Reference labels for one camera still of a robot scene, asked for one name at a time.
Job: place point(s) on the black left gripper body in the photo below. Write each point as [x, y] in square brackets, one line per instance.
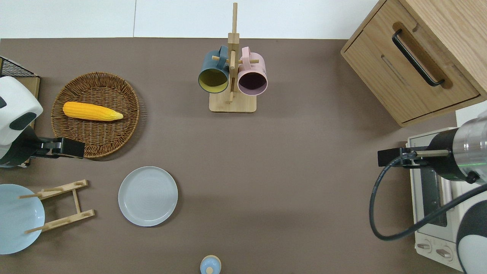
[47, 148]

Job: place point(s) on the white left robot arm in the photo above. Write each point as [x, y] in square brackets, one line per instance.
[15, 99]

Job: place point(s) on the teal mug yellow inside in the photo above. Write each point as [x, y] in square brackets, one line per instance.
[212, 64]

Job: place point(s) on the brown table mat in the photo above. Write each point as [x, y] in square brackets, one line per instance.
[304, 171]

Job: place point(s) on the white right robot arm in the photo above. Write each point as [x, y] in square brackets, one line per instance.
[470, 144]

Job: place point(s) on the wooden drawer cabinet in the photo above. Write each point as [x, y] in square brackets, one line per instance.
[380, 57]

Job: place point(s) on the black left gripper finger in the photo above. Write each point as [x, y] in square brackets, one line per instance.
[72, 145]
[72, 152]

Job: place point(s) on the cream toaster oven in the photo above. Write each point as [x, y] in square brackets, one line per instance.
[416, 205]

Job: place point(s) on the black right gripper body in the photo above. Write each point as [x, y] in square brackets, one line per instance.
[412, 161]

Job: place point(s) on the light blue round plate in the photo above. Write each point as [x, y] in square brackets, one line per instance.
[19, 220]

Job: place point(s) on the yellow corn cob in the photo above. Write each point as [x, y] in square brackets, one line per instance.
[91, 111]

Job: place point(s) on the pink mug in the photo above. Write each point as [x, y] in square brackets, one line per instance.
[257, 66]

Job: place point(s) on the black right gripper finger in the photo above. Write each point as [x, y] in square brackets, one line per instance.
[390, 162]
[390, 152]

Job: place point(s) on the cream oven knob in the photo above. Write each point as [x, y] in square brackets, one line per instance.
[423, 246]
[443, 252]

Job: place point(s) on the wooden plate rack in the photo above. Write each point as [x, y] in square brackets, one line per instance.
[77, 201]

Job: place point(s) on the wooden mug tree stand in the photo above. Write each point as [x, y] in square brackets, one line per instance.
[232, 104]

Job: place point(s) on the round wicker basket tray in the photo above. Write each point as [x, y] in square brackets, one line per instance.
[114, 87]

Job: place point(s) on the gray round plate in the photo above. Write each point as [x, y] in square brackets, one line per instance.
[147, 196]

